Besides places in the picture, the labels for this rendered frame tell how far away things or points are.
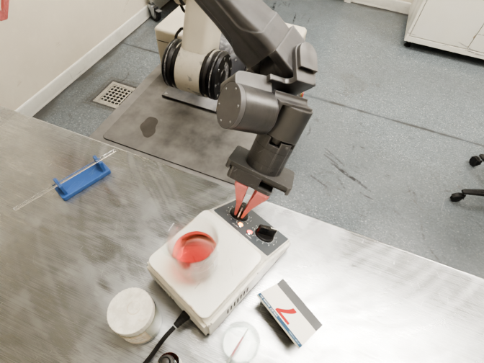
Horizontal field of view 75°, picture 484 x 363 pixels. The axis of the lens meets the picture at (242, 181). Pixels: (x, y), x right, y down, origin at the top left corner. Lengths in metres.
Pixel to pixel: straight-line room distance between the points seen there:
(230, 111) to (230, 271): 0.22
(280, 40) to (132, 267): 0.42
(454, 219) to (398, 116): 0.71
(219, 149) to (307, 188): 0.57
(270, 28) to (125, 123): 0.99
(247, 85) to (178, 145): 0.85
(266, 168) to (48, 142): 0.51
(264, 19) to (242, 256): 0.32
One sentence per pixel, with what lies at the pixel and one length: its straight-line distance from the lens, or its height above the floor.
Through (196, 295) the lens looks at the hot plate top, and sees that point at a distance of 0.45.
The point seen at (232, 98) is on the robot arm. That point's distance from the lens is 0.39.
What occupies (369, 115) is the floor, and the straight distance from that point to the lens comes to 2.08.
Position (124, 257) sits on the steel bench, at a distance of 0.58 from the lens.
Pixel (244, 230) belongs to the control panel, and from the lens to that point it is 0.51.
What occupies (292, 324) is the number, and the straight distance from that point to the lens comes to 0.51.
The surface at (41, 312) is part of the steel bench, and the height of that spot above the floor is 0.75.
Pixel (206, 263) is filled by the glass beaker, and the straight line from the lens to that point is 0.39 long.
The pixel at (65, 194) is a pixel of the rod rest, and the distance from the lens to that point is 0.67.
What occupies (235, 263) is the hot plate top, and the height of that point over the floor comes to 0.84.
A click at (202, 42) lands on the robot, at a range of 1.13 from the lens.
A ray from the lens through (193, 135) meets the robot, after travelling 1.26.
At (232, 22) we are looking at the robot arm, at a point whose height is 1.06.
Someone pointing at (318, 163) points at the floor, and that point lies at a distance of 1.70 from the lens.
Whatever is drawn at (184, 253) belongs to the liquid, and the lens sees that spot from 0.42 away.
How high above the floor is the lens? 1.27
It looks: 54 degrees down
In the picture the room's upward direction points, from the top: 4 degrees clockwise
